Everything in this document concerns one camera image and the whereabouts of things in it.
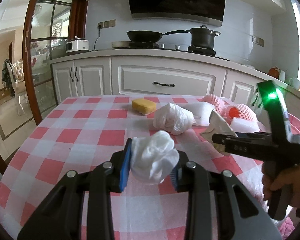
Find white upholstered dining chair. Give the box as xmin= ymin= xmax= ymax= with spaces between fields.
xmin=2 ymin=59 xmax=30 ymax=117

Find black gas stove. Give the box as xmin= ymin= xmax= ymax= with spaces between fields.
xmin=112 ymin=41 xmax=230 ymax=62

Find pink checkered tablecloth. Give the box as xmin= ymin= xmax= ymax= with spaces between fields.
xmin=0 ymin=95 xmax=273 ymax=240

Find black power cord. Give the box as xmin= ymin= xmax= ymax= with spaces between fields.
xmin=89 ymin=26 xmax=102 ymax=52

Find black range hood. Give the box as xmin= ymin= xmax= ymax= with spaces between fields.
xmin=125 ymin=0 xmax=228 ymax=27

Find pink quilted cloth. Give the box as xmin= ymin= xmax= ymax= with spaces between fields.
xmin=275 ymin=212 xmax=297 ymax=240

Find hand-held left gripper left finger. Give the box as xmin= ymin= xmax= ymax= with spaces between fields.
xmin=17 ymin=137 xmax=133 ymax=240

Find black frying pan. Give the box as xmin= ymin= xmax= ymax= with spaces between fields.
xmin=126 ymin=29 xmax=190 ymax=43

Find white base cabinets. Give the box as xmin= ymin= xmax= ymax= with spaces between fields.
xmin=51 ymin=55 xmax=300 ymax=120

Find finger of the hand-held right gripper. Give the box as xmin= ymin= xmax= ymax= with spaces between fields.
xmin=212 ymin=133 xmax=275 ymax=161
xmin=234 ymin=131 xmax=274 ymax=140

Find brown framed glass door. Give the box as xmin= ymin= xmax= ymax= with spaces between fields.
xmin=22 ymin=0 xmax=89 ymax=127

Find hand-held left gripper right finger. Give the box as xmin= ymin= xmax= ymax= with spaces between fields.
xmin=169 ymin=150 xmax=283 ymax=240

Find white rice cooker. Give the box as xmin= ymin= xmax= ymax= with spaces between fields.
xmin=65 ymin=37 xmax=89 ymax=53

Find grey paper scrap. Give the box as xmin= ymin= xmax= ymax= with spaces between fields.
xmin=200 ymin=111 xmax=238 ymax=153

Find pale pink foam fruit net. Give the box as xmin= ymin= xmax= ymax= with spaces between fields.
xmin=203 ymin=94 xmax=232 ymax=113

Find white crumpled plastic bag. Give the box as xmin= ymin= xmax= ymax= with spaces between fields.
xmin=153 ymin=102 xmax=194 ymax=135

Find black stock pot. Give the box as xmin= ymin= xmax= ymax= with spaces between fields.
xmin=186 ymin=25 xmax=222 ymax=48

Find pink foam net orange inside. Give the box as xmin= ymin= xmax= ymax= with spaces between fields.
xmin=221 ymin=104 xmax=258 ymax=124

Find white foam block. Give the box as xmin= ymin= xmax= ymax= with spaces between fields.
xmin=187 ymin=102 xmax=215 ymax=127
xmin=230 ymin=119 xmax=260 ymax=133

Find cardboard boxes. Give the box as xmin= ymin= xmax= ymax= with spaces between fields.
xmin=0 ymin=86 xmax=12 ymax=103

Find white drawer with black handle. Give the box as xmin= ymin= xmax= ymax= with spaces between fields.
xmin=118 ymin=65 xmax=217 ymax=96

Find grey double wall outlet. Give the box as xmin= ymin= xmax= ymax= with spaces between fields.
xmin=252 ymin=35 xmax=265 ymax=47

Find grey wall outlet strip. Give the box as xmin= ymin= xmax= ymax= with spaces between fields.
xmin=98 ymin=19 xmax=117 ymax=29

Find yellow sponge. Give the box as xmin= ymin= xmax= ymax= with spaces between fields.
xmin=132 ymin=99 xmax=157 ymax=116

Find beige stone countertop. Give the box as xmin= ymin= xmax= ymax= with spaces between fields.
xmin=49 ymin=47 xmax=300 ymax=98

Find person's right hand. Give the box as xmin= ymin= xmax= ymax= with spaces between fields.
xmin=261 ymin=162 xmax=300 ymax=210

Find white tissue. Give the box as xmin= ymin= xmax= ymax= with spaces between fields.
xmin=130 ymin=130 xmax=180 ymax=184

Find bin with pink plastic bag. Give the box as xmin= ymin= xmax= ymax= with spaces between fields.
xmin=286 ymin=112 xmax=300 ymax=160

